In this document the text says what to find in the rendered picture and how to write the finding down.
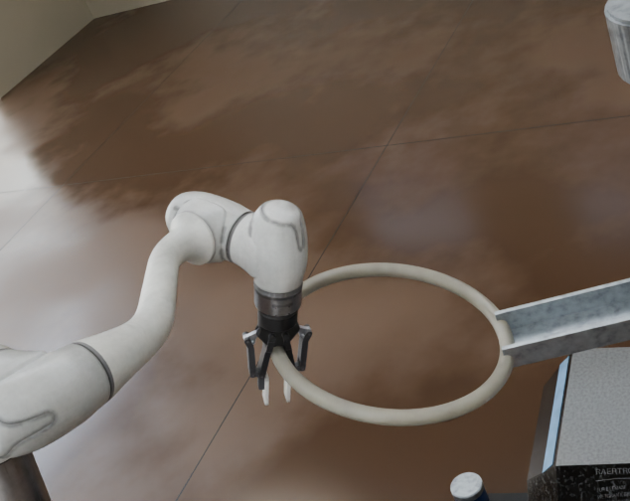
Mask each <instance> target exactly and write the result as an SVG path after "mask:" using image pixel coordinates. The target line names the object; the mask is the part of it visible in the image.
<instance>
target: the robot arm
mask: <svg viewBox="0 0 630 501"><path fill-rule="evenodd" d="M165 220H166V225H167V227H168V230H169V232H170V233H169V234H167V235H166V236H165V237H164V238H163V239H162V240H161V241H160V242H159V243H158V244H157V245H156V247H155V248H154V249H153V251H152V253H151V255H150V257H149V259H148V263H147V267H146V271H145V276H144V280H143V285H142V289H141V294H140V298H139V303H138V307H137V310H136V312H135V314H134V316H133V317H132V318H131V319H130V320H129V321H127V322H126V323H124V324H122V325H120V326H118V327H115V328H113V329H110V330H107V331H104V332H102V333H99V334H96V335H93V336H90V337H87V338H84V339H81V340H77V341H75V342H73V343H71V344H69V345H67V346H65V347H62V348H60V349H58V350H55V351H53V352H50V353H47V352H45V351H24V350H15V349H12V348H10V347H8V346H5V345H2V344H0V501H52V500H51V497H50V495H49V492H48V490H47V487H46V485H45V482H44V480H43V477H42V474H41V472H40V469H39V467H38V464H37V462H36V459H35V457H34V454H33V452H34V451H37V450H39V449H41V448H43V447H45V446H47V445H49V444H51V443H52V442H54V441H56V440H58V439H59V438H61V437H63V436H64V435H66V434H67V433H69V432H70V431H72V430H73V429H75V428H76V427H78V426H79V425H81V424H82V423H83V422H85V421H86V420H88V419H89V418H90V417H91V416H92V415H93V414H94V413H95V412H96V411H98V410H99V409H100V408H101V407H102V406H103V405H105V404H106V403H107V402H108V401H109V400H111V399H112V398H113V397H114V396H115V394H116V393H117V392H118V391H119V390H120V389H121V388H122V387H123V386H124V385H125V384H126V383H127V382H128V381H129V380H130V379H131V378H132V377H133V376H134V375H135V374H136V373H137V372H138V371H139V370H140V369H141V368H142V367H143V366H144V365H145V364H146V363H147V362H148V361H149V360H150V359H151V358H152V357H153V356H154V355H155V354H156V353H157V352H158V351H159V349H160V348H161V347H162V345H163V344H164V343H165V341H166V339H167V338H168V336H169V334H170V331H171V329H172V326H173V322H174V318H175V310H176V298H177V285H178V273H179V266H180V265H181V264H182V263H183V262H185V261H187V262H189V263H191V264H195V265H201V264H205V263H211V262H223V261H224V260H227V261H230V262H233V263H235V264H236V265H238V266H240V267H241V268H242V269H244V270H245V271H246V272H247V273H248V274H249V275H250V276H252V277H254V281H253V286H254V304H255V307H256V308H257V325H256V327H255V330H254V331H252V332H250V333H248V332H246V331H245V332H243V333H242V337H243V340H244V344H245V345H246V353H247V367H248V371H249V374H250V377H251V378H255V377H257V385H258V388H259V389H260V390H262V397H263V400H264V404H265V405H266V406H267V405H268V393H269V378H268V375H267V372H266V371H267V367H268V362H269V358H270V354H271V353H272V350H273V347H276V346H284V349H285V352H286V354H287V356H288V358H289V360H290V361H291V363H292V364H293V366H294V367H295V368H296V369H297V370H298V371H305V369H306V360H307V350H308V341H309V339H310V338H311V336H312V331H311V328H310V326H309V324H305V325H304V326H302V325H299V324H298V322H297V317H298V309H299V308H300V306H301V304H302V287H303V275H304V273H305V270H306V266H307V259H308V238H307V230H306V224H305V220H304V217H303V215H302V212H301V210H300V209H299V208H298V207H297V206H296V205H294V204H293V203H291V202H288V201H285V200H270V201H267V202H264V203H263V204H262V205H261V206H260V207H259V208H258V209H257V210H256V211H255V212H253V211H251V210H249V209H247V208H246V207H244V206H242V205H240V204H238V203H236V202H234V201H231V200H229V199H226V198H223V197H220V196H217V195H214V194H211V193H206V192H194V191H193V192H186V193H182V194H180V195H178V196H177V197H175V198H174V199H173V200H172V202H171V203H170V204H169V206H168V208H167V211H166V216H165ZM297 333H299V345H298V355H297V362H295V363H294V358H293V354H292V348H291V344H290V341H291V340H292V339H293V338H294V336H295V335H296V334H297ZM256 337H258V338H259V339H260V340H261V341H262V349H261V353H260V357H259V361H258V365H257V367H255V355H254V347H253V345H254V344H255V339H256Z"/></svg>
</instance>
